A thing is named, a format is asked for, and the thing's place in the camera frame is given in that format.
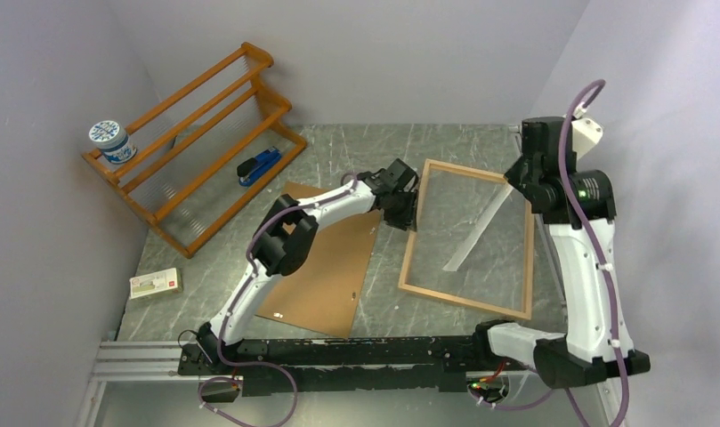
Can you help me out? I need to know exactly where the brown backing board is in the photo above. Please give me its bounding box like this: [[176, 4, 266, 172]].
[[256, 211, 381, 338]]

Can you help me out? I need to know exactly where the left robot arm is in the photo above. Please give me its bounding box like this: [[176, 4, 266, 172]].
[[196, 158, 420, 374]]

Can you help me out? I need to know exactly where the blue white jar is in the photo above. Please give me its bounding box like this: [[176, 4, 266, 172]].
[[88, 120, 138, 165]]

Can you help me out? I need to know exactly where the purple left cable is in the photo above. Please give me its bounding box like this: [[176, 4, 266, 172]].
[[197, 172, 360, 427]]

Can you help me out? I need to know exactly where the white photo paper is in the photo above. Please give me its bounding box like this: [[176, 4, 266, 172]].
[[443, 184, 513, 272]]

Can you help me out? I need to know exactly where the blue stapler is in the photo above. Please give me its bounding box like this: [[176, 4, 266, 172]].
[[237, 147, 282, 187]]

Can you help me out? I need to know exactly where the orange wooden rack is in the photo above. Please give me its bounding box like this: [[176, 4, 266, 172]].
[[84, 42, 307, 258]]

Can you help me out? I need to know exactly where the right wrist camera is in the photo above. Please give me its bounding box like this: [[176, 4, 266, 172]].
[[571, 117, 604, 159]]

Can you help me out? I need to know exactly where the small white red box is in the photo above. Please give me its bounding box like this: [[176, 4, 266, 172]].
[[129, 268, 182, 300]]

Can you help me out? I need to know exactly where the black base bar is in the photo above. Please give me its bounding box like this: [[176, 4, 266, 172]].
[[177, 335, 519, 397]]

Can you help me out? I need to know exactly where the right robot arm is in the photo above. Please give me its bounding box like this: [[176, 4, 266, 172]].
[[471, 116, 651, 389]]

